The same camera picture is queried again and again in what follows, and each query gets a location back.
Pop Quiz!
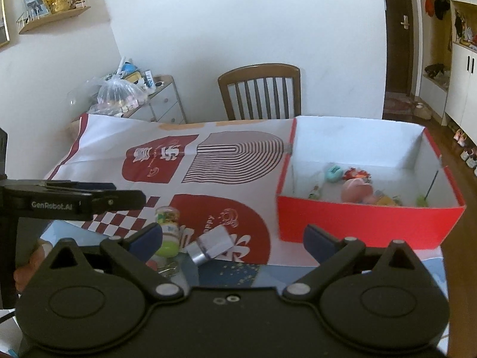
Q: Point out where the toothpick jar green lid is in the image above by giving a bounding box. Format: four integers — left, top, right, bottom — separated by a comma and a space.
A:
155, 206, 180, 258

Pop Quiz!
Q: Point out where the green white tube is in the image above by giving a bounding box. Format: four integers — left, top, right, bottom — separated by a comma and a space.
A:
308, 185, 322, 200

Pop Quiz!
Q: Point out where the pink blue plush toy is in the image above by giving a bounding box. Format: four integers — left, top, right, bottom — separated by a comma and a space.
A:
340, 178, 384, 204

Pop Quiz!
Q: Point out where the yellow small box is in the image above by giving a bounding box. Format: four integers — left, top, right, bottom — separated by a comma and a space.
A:
374, 195, 398, 206

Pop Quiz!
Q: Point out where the teal pencil sharpener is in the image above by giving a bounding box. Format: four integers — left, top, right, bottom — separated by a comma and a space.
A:
325, 164, 344, 183

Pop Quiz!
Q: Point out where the red dragon keychain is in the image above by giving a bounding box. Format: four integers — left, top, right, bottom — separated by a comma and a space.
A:
342, 167, 371, 183

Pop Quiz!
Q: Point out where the green marker pen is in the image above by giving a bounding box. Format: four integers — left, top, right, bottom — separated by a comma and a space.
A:
416, 195, 428, 208

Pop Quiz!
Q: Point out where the pink binder clip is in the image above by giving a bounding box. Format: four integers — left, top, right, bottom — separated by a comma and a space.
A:
146, 260, 179, 279

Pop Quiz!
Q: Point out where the person's left hand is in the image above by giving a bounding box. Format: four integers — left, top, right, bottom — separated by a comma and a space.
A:
14, 239, 52, 293

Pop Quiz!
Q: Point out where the clear jar silver lid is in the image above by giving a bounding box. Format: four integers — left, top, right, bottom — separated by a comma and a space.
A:
185, 226, 234, 267

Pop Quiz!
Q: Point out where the red cardboard shoe box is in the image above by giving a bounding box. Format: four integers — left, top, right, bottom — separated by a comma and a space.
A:
276, 116, 466, 250

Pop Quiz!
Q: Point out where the red white patterned cloth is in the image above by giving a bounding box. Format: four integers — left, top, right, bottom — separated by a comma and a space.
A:
49, 115, 315, 267

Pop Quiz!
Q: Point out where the clear plastic bag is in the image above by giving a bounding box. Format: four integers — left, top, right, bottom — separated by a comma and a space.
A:
66, 75, 148, 116

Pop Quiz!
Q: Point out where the white drawer cabinet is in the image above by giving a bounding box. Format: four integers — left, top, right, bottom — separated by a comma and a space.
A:
122, 75, 187, 124

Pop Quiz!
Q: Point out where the patterned door mat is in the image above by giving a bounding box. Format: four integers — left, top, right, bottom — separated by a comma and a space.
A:
383, 96, 416, 115

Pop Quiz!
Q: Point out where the brown wooden chair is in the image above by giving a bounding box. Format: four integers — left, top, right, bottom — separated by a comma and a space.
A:
218, 63, 302, 121

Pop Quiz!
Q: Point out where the dark wooden door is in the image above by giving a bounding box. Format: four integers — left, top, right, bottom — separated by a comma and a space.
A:
385, 0, 413, 95

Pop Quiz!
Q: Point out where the wooden wall shelf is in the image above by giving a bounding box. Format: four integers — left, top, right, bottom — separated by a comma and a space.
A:
17, 7, 90, 35

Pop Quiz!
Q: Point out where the white wall cabinet unit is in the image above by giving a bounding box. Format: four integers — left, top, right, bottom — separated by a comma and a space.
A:
417, 0, 477, 165

